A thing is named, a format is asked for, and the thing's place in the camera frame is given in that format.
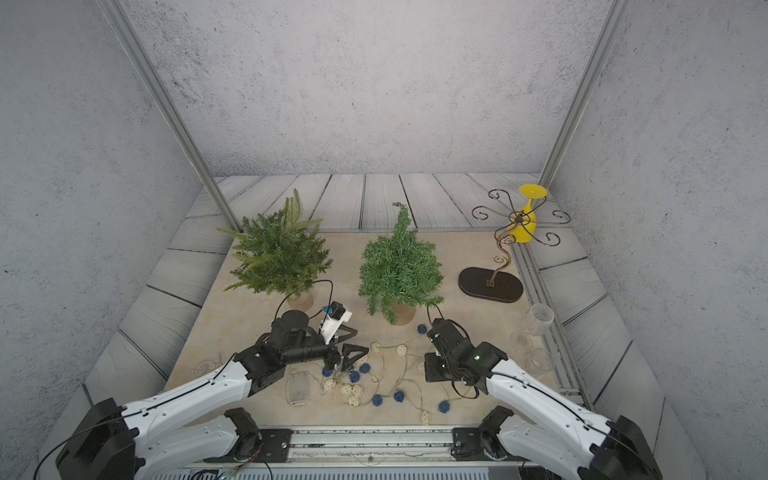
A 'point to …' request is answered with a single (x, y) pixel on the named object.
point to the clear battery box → (298, 387)
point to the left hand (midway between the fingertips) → (364, 345)
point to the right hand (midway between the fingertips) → (431, 367)
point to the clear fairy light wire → (211, 363)
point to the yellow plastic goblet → (522, 224)
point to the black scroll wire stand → (493, 284)
